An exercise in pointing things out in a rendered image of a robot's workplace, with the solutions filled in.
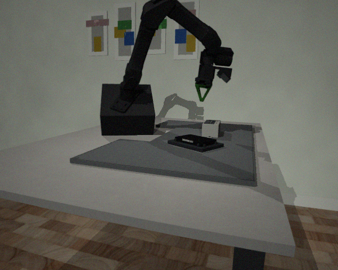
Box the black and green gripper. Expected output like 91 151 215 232
195 64 213 102

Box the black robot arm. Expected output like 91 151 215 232
110 0 234 113

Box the white button panel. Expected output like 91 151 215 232
202 120 220 138

